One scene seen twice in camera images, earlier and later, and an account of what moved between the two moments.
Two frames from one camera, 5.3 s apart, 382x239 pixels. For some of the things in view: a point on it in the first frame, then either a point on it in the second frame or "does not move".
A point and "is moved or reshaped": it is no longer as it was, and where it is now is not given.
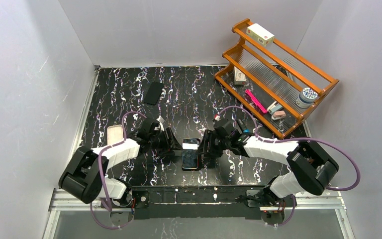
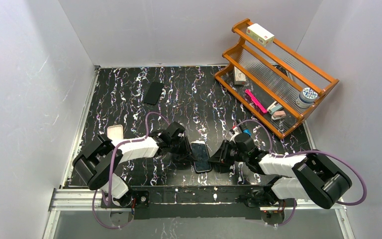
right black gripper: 207,145 -> 225,153
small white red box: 239,77 does not move
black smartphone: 190,158 is moved or reshaped
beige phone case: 115,134 does not move
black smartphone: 190,153 is moved or reshaped
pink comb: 258,102 does not move
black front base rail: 208,201 does not move
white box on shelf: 259,34 does not move
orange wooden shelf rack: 278,86 does not move
